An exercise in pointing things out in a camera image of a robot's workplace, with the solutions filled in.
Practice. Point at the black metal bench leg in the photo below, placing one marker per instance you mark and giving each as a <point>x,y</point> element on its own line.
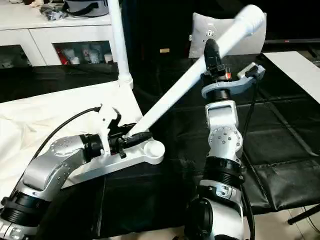
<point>304,214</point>

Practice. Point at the black cabinet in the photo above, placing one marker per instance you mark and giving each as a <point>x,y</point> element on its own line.
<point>160,30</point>

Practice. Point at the white plastic table leg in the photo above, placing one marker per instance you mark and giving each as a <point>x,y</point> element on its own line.
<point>175,95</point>
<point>120,45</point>

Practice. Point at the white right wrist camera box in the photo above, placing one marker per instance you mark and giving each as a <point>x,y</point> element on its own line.
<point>235,82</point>

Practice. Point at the dark gear on cabinet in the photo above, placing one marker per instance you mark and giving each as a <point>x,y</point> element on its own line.
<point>80,7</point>

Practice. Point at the white cabinet with glass doors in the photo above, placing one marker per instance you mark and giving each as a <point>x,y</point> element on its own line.
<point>50,40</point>

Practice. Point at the grey cushion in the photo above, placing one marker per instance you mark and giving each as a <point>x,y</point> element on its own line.
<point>200,40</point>

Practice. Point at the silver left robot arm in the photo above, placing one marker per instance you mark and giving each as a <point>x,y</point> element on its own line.
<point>50,170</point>

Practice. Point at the white plastic table top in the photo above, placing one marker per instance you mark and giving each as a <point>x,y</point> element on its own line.
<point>50,115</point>

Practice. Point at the white board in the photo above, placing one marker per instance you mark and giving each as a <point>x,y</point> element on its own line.
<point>295,72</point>

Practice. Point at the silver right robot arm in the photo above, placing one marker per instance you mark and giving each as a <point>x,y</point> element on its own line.
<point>222,150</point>

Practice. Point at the small yellow label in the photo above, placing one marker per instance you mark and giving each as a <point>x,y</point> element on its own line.
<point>164,50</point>

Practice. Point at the black work mat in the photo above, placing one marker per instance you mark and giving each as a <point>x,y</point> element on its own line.
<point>280,130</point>

